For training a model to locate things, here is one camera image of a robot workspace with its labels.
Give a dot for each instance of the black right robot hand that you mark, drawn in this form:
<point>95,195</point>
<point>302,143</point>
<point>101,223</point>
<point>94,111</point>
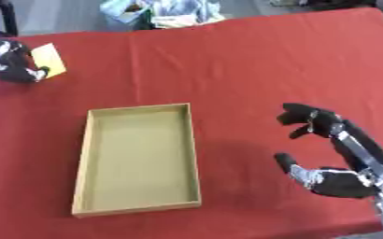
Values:
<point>342,149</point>

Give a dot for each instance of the black chair leg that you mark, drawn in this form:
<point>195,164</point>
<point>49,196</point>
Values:
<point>7,15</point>

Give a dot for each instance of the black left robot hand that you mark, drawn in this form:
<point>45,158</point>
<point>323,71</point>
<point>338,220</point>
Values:
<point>16,65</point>

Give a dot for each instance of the pale blue bag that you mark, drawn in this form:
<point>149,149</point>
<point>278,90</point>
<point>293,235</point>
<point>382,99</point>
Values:
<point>162,14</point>

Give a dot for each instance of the yellow rectangular block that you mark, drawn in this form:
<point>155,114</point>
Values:
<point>48,59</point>

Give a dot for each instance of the tan cardboard box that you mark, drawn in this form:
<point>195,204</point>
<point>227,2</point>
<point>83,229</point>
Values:
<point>137,160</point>

